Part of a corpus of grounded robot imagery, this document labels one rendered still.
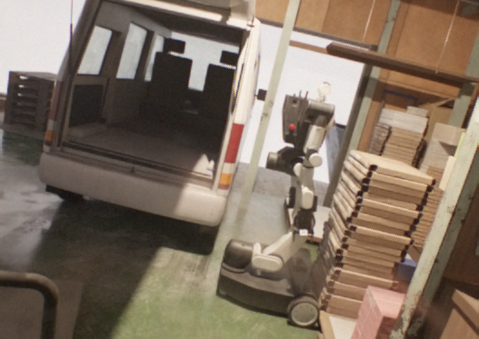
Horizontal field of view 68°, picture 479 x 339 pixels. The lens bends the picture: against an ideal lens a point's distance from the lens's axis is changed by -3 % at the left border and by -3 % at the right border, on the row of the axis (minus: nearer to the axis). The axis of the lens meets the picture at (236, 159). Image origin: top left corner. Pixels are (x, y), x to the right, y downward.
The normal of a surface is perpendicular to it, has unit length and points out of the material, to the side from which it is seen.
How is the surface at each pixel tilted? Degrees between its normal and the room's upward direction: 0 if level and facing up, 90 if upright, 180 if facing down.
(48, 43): 90
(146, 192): 87
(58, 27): 90
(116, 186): 87
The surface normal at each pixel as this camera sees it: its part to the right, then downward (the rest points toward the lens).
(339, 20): -0.07, 0.20
